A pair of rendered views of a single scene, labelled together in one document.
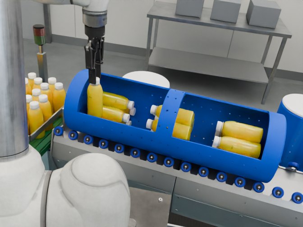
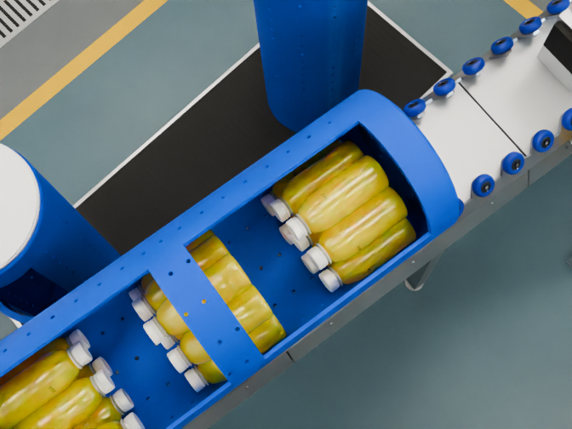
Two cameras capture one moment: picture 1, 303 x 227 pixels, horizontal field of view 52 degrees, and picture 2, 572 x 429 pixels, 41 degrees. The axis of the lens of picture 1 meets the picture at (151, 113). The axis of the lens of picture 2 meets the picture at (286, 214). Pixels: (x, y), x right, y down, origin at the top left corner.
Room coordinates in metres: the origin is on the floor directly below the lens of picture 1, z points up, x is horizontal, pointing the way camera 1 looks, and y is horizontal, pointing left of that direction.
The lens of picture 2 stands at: (0.80, -0.03, 2.35)
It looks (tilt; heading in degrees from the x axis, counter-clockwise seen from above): 72 degrees down; 318
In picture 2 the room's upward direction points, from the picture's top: 8 degrees counter-clockwise
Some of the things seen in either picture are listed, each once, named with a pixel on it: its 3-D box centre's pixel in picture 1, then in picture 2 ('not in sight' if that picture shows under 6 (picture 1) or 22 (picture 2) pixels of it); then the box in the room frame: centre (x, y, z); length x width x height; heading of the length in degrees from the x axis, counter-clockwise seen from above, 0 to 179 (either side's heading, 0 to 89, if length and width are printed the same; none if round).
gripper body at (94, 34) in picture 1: (94, 36); not in sight; (1.13, 0.25, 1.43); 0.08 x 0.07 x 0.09; 167
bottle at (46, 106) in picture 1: (44, 113); not in sight; (1.22, 0.51, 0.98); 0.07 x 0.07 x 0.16
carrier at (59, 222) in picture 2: not in sight; (46, 265); (1.58, 0.06, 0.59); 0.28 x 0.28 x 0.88
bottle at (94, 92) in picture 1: (94, 99); not in sight; (1.13, 0.25, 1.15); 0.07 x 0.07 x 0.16
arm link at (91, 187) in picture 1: (92, 199); not in sight; (0.49, 0.11, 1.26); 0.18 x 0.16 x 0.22; 100
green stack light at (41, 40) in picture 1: (39, 38); not in sight; (1.66, 0.68, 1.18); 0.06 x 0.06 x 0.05
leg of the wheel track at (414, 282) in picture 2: not in sight; (427, 256); (0.91, -0.62, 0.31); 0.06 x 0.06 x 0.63; 77
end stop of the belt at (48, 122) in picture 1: (55, 115); not in sight; (1.24, 0.46, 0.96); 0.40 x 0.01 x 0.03; 167
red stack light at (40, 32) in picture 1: (39, 30); not in sight; (1.66, 0.68, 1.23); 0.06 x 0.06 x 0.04
